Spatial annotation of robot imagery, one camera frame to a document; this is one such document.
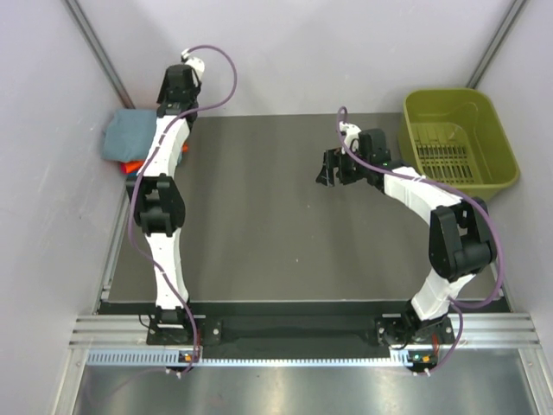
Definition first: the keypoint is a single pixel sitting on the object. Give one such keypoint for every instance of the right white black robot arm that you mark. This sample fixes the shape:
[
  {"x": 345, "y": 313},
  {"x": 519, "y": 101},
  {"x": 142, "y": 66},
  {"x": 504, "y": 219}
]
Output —
[{"x": 461, "y": 244}]

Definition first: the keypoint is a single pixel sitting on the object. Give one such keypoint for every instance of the aluminium frame rail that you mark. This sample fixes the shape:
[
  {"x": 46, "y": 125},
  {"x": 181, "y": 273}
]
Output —
[{"x": 479, "y": 331}]

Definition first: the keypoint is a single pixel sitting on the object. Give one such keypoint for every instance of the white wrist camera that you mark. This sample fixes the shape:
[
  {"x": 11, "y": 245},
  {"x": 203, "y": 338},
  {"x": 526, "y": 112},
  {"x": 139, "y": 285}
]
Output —
[
  {"x": 350, "y": 135},
  {"x": 197, "y": 65}
]

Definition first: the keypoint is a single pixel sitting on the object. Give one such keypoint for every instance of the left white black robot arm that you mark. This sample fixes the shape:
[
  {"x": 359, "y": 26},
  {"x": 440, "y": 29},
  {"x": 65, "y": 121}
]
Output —
[{"x": 157, "y": 207}]

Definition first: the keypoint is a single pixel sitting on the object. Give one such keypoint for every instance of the orange folded t shirt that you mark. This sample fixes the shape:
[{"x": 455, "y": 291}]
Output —
[{"x": 133, "y": 166}]

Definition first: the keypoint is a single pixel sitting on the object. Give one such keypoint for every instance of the olive green plastic basket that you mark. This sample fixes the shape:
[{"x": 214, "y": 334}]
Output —
[{"x": 455, "y": 136}]

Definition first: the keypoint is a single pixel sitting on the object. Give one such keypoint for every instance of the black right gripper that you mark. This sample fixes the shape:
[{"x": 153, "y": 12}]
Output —
[{"x": 333, "y": 159}]

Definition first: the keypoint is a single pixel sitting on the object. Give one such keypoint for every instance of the perforated cable duct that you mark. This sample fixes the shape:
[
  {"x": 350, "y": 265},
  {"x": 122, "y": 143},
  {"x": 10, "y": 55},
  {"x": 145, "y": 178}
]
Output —
[{"x": 181, "y": 358}]

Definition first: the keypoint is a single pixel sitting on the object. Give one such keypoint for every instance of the grey blue t shirt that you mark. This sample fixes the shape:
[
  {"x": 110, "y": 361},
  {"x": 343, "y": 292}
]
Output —
[{"x": 129, "y": 135}]

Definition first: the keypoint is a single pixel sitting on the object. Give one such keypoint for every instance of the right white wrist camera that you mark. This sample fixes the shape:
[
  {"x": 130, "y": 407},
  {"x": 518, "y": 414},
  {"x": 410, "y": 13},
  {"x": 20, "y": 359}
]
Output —
[{"x": 350, "y": 135}]

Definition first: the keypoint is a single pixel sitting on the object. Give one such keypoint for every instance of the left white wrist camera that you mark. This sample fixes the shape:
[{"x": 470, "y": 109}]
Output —
[{"x": 197, "y": 65}]

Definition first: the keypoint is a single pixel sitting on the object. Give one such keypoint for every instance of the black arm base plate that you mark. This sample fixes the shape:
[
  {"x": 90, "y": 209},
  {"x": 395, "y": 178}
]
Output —
[{"x": 374, "y": 331}]

